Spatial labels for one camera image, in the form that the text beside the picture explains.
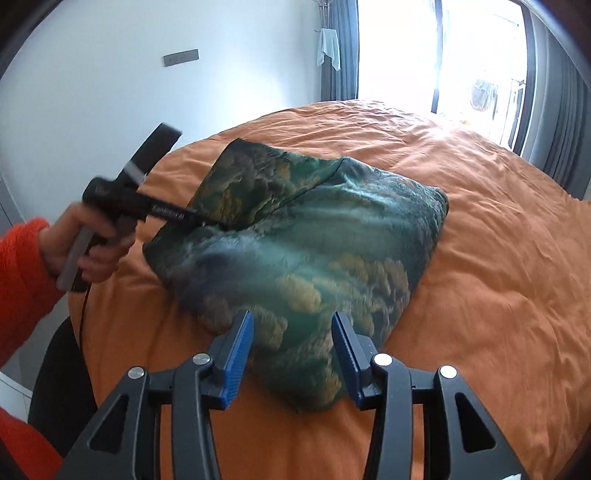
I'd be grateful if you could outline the green landscape print garment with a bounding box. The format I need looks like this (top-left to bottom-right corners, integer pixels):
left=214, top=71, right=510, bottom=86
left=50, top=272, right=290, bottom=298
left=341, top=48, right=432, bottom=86
left=143, top=139, right=449, bottom=411

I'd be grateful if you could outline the orange fuzzy sleeve forearm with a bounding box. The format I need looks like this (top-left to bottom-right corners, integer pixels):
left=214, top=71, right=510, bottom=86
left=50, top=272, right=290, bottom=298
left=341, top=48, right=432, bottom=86
left=1, top=219, right=63, bottom=479

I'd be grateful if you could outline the person's left hand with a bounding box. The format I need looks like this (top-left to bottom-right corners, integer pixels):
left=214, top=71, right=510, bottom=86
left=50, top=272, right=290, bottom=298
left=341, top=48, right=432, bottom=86
left=38, top=202, right=135, bottom=291

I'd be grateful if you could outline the black trousers leg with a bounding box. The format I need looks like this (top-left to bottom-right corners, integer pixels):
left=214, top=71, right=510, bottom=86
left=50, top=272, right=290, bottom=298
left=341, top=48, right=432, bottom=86
left=28, top=319, right=97, bottom=457

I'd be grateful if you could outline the orange bed cover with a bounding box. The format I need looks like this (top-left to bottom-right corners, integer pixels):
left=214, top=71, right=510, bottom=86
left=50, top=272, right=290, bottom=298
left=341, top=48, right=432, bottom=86
left=79, top=101, right=590, bottom=479

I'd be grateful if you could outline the grey curtain left side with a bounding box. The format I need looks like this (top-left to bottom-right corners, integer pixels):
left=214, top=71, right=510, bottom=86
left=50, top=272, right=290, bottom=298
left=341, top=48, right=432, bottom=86
left=317, top=0, right=360, bottom=101

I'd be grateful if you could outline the grey curtain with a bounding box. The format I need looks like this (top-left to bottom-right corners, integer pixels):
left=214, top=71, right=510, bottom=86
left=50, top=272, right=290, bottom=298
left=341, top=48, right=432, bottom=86
left=317, top=0, right=360, bottom=101
left=521, top=6, right=590, bottom=199

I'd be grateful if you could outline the light blue hanging towel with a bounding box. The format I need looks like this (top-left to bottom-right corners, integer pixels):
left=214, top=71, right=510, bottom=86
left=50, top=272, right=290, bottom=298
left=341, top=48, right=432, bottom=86
left=317, top=28, right=341, bottom=72

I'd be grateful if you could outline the grey curtain right side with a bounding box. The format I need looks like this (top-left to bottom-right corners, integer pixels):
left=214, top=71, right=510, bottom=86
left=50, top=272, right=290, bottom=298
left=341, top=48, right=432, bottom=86
left=521, top=6, right=590, bottom=199

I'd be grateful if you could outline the dark framed window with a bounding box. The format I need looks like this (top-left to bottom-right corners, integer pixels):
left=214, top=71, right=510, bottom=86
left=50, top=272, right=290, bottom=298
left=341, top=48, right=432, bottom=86
left=359, top=0, right=528, bottom=149

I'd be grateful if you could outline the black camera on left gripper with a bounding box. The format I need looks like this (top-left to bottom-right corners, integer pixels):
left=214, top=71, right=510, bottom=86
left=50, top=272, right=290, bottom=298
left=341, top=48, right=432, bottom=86
left=120, top=123, right=182, bottom=186

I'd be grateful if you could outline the grey wall switch plate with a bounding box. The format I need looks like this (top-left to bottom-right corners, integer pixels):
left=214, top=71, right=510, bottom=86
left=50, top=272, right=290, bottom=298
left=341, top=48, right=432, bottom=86
left=162, top=49, right=199, bottom=68

